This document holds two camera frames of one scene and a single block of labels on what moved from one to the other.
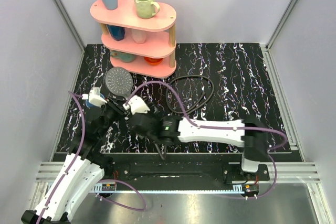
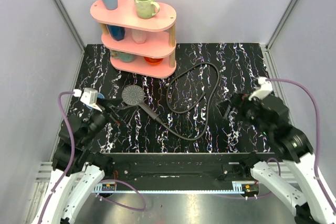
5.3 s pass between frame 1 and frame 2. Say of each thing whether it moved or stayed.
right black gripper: moved
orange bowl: stayed
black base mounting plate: stayed
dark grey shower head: moved
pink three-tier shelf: stayed
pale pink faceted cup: stayed
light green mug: stayed
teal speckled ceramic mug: stayed
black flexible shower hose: moved
